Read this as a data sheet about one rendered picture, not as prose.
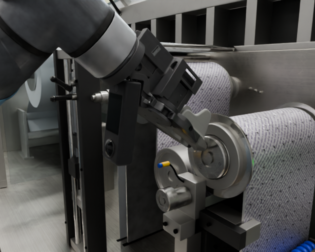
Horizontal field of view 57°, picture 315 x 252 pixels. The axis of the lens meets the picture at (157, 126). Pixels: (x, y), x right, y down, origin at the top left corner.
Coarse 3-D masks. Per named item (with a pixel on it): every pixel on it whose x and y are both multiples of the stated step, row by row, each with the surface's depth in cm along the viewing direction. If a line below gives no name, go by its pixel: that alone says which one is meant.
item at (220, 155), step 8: (208, 136) 49; (216, 136) 49; (208, 144) 49; (216, 144) 47; (224, 144) 47; (200, 152) 51; (208, 152) 49; (216, 152) 48; (224, 152) 47; (200, 160) 51; (208, 160) 49; (216, 160) 48; (224, 160) 46; (200, 168) 51; (208, 168) 50; (216, 168) 48; (224, 168) 47; (208, 176) 50; (216, 176) 48
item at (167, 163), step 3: (162, 162) 51; (165, 162) 52; (168, 162) 52; (159, 165) 51; (162, 165) 51; (165, 165) 51; (168, 165) 52; (171, 165) 52; (174, 171) 52; (177, 177) 52; (180, 180) 52
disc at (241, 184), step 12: (216, 120) 49; (228, 120) 47; (240, 132) 46; (240, 144) 46; (252, 156) 45; (192, 168) 56; (252, 168) 45; (240, 180) 47; (216, 192) 51; (228, 192) 49; (240, 192) 47
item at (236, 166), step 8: (208, 128) 50; (216, 128) 48; (224, 128) 47; (224, 136) 47; (232, 136) 46; (232, 144) 46; (192, 152) 54; (232, 152) 46; (240, 152) 46; (192, 160) 54; (232, 160) 46; (240, 160) 46; (232, 168) 47; (240, 168) 46; (200, 176) 53; (224, 176) 48; (232, 176) 47; (208, 184) 51; (216, 184) 50; (224, 184) 48; (232, 184) 47
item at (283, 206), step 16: (288, 176) 54; (304, 176) 58; (256, 192) 49; (272, 192) 52; (288, 192) 55; (304, 192) 59; (256, 208) 50; (272, 208) 53; (288, 208) 56; (304, 208) 60; (272, 224) 54; (288, 224) 57; (304, 224) 62; (256, 240) 51; (272, 240) 55; (288, 240) 59; (304, 240) 63
